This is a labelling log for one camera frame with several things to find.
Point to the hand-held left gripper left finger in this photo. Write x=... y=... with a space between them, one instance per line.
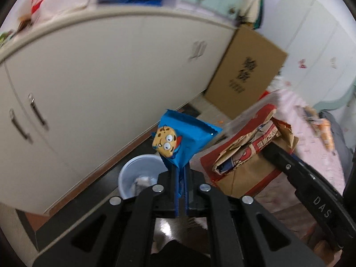
x=173 y=194

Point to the light blue trash bin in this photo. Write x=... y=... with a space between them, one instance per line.
x=126 y=178

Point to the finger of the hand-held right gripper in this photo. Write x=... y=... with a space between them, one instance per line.
x=286 y=162

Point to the brown cardboard box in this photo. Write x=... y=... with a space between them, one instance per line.
x=247 y=69

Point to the orange snack packet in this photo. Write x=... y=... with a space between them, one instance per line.
x=324 y=130

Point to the mint green bed frame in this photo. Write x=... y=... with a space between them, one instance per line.
x=336 y=100

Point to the blue cookie snack packet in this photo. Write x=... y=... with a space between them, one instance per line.
x=192 y=133

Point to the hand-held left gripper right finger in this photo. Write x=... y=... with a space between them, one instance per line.
x=187 y=194

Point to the pink bow sticker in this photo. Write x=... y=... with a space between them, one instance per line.
x=302 y=63

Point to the pink floral bed sheet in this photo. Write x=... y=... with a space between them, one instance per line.
x=308 y=144

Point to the white cabinet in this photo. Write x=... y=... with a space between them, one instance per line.
x=111 y=75

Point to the white wardrobe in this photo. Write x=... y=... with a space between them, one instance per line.
x=311 y=33

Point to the crumpled white paper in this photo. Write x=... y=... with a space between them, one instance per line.
x=143 y=184

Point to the hanging clothes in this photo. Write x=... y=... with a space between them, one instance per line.
x=251 y=2

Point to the brown and red paper bag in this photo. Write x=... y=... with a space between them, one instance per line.
x=244 y=169

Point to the grey cloth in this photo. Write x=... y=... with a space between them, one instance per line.
x=339 y=141

